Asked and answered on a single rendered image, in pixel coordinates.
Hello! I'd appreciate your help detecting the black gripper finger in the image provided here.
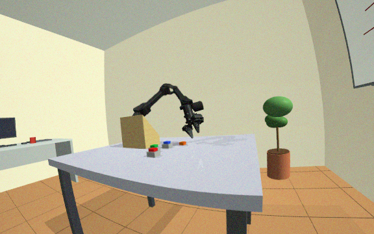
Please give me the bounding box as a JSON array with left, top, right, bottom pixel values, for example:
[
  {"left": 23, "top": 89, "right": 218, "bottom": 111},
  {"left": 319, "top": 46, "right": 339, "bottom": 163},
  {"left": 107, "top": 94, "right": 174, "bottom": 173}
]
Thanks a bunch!
[
  {"left": 184, "top": 128, "right": 193, "bottom": 138},
  {"left": 192, "top": 120, "right": 201, "bottom": 133}
]

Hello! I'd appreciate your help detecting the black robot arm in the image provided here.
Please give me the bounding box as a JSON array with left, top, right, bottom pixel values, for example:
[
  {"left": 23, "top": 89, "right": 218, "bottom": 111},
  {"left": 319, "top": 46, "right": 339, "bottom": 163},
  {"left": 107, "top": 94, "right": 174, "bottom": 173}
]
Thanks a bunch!
[{"left": 133, "top": 83, "right": 204, "bottom": 116}]

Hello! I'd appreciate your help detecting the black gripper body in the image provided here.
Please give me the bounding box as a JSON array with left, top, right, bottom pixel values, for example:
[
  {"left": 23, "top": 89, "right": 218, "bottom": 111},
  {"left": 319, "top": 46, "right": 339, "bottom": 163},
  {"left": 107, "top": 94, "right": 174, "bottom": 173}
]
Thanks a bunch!
[{"left": 182, "top": 111, "right": 203, "bottom": 131}]

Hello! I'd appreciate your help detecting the blue button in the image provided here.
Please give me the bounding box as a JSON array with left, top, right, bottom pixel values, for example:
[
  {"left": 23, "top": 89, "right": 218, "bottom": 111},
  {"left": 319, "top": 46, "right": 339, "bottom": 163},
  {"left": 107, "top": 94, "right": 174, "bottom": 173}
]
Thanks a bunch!
[{"left": 162, "top": 141, "right": 173, "bottom": 148}]

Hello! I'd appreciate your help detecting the red button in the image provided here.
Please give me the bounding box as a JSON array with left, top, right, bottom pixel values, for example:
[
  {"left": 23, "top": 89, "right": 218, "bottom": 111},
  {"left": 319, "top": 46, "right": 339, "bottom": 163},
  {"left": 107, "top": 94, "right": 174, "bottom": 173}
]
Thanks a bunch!
[{"left": 146, "top": 148, "right": 160, "bottom": 158}]

